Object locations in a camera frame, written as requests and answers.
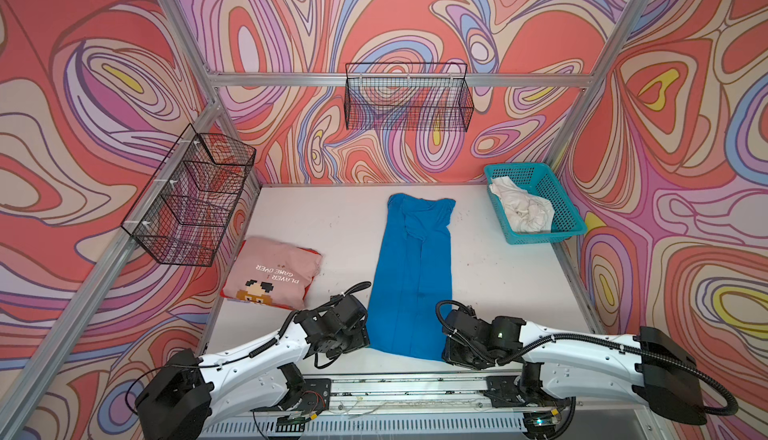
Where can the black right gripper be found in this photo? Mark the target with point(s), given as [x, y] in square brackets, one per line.
[453, 357]

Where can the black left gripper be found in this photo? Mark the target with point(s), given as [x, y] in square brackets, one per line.
[362, 340]

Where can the blue t shirt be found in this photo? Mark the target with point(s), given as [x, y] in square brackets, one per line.
[413, 274]

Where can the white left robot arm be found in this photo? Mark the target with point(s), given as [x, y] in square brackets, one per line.
[252, 368]

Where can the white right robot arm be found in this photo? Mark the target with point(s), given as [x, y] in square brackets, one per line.
[559, 367]

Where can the pink folded t shirt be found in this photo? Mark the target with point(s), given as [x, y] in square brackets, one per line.
[273, 273]

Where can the white crumpled t shirt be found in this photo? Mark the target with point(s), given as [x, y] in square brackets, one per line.
[526, 213]

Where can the teal plastic basket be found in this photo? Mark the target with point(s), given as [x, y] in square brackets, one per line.
[537, 179]

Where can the black wire basket left wall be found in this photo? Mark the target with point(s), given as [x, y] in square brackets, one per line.
[181, 217]

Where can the black wire basket wall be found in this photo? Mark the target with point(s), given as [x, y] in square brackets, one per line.
[181, 217]
[413, 96]

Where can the aluminium left diagonal frame bar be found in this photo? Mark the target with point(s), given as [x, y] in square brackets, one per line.
[27, 390]

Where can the black wire basket back wall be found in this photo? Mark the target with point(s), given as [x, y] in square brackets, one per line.
[413, 96]

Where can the aluminium corner frame post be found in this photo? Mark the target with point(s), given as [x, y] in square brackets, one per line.
[186, 38]

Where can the aluminium right frame post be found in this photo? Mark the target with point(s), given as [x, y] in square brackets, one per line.
[624, 27]

